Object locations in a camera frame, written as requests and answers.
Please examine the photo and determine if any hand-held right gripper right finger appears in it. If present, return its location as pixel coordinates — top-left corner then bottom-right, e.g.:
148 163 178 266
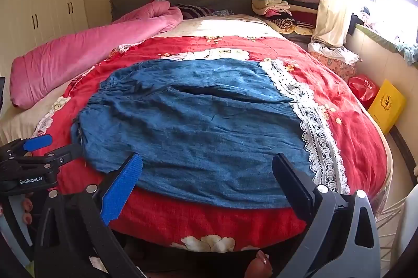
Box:
272 152 382 278

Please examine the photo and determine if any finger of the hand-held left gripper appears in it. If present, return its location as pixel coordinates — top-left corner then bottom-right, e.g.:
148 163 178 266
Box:
42 143 83 168
0 135 54 158

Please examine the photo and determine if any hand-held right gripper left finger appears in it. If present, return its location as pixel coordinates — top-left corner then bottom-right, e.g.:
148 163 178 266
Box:
34 152 144 278

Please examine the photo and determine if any blue denim pants white lace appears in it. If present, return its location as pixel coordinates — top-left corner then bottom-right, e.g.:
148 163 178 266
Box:
72 58 351 209

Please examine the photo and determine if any person's left hand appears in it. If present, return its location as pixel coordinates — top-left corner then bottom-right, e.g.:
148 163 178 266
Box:
20 198 35 228

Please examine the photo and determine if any person's right hand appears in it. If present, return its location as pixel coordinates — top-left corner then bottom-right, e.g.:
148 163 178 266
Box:
250 249 273 278

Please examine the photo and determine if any pink comforter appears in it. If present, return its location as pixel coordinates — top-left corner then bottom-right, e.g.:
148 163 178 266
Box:
9 0 183 109

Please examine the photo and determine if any red floral quilt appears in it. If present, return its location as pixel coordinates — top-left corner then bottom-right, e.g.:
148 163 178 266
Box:
31 34 389 252

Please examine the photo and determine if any red bag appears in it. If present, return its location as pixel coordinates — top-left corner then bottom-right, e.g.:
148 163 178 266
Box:
348 75 379 110

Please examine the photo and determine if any pink floral box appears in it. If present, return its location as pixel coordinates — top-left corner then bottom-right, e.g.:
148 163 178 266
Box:
309 51 358 82

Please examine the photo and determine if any cream wardrobe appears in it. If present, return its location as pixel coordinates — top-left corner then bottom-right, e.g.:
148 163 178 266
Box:
0 0 89 69

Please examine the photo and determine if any white crumpled cloth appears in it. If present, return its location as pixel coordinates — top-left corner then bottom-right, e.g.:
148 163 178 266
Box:
309 42 359 64

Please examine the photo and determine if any pile of small clothes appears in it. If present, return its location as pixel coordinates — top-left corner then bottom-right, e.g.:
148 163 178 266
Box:
348 7 418 66

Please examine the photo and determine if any stack of folded clothes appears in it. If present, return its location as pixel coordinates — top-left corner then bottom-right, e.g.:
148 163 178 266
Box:
251 0 322 37

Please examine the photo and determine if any striped pillow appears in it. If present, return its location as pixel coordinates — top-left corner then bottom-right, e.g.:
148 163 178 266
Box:
175 4 216 20

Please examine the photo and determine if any white wire drying rack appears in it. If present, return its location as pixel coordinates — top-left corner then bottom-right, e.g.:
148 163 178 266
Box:
375 163 418 265

